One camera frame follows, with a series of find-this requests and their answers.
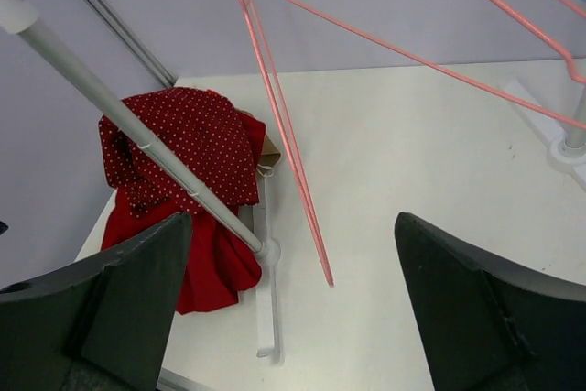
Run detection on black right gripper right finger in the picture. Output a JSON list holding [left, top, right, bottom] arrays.
[[394, 212, 585, 390]]

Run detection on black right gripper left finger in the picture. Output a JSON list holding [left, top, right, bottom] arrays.
[[1, 212, 192, 390]]

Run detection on tan skirt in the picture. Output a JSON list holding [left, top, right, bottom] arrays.
[[238, 110, 281, 170]]

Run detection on silver clothes rack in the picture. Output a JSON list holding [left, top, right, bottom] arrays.
[[1, 0, 585, 360]]

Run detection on red skirt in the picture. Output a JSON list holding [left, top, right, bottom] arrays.
[[98, 116, 262, 315]]

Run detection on red polka dot garment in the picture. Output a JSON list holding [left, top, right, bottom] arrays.
[[98, 87, 266, 219]]

